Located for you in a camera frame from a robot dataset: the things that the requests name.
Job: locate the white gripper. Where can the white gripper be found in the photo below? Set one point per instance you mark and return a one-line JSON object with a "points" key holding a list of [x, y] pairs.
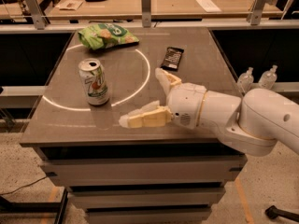
{"points": [[186, 104]]}

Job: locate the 7up soda can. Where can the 7up soda can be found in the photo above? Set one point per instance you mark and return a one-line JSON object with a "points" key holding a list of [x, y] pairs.
{"points": [[92, 75]]}

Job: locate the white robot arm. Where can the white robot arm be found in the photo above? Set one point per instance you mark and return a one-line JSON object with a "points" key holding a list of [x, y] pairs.
{"points": [[252, 124]]}

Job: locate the dark rxbar chocolate wrapper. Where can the dark rxbar chocolate wrapper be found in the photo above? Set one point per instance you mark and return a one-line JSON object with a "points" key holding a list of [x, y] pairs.
{"points": [[172, 58]]}

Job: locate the grey drawer cabinet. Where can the grey drawer cabinet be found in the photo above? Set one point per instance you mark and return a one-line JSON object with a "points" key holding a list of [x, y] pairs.
{"points": [[134, 176]]}

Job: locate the green chip bag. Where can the green chip bag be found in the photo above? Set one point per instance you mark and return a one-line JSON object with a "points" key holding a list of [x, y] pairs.
{"points": [[105, 35]]}

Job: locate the clear bottle left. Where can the clear bottle left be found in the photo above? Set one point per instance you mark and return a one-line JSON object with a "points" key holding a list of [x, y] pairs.
{"points": [[245, 80]]}

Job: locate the clear bottle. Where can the clear bottle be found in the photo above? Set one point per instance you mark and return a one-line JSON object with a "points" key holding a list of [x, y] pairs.
{"points": [[268, 78], [245, 80]]}

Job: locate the small white paper note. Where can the small white paper note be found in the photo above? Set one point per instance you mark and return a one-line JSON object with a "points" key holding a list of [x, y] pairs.
{"points": [[208, 6]]}

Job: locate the clear bottle right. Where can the clear bottle right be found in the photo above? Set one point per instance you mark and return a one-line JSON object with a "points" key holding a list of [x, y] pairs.
{"points": [[268, 78]]}

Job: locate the paper packet on desk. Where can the paper packet on desk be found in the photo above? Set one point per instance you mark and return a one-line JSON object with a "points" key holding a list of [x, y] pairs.
{"points": [[70, 5]]}

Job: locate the black chair base leg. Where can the black chair base leg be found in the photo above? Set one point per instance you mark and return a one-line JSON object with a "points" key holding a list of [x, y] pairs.
{"points": [[272, 212]]}

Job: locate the grey metal bracket centre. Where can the grey metal bracket centre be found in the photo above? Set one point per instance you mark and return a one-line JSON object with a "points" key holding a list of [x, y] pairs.
{"points": [[146, 13]]}

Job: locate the grey metal bracket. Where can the grey metal bracket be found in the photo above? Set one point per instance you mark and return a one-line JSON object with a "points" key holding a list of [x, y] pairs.
{"points": [[146, 13], [256, 12], [37, 15]]}

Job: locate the grey metal bracket right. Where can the grey metal bracket right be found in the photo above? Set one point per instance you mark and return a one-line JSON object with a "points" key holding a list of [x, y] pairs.
{"points": [[256, 12]]}

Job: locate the grey metal bracket left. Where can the grey metal bracket left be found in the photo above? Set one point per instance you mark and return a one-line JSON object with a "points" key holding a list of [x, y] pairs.
{"points": [[37, 15]]}

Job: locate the black floor frame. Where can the black floor frame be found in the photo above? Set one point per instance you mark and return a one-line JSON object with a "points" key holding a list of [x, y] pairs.
{"points": [[7, 207]]}

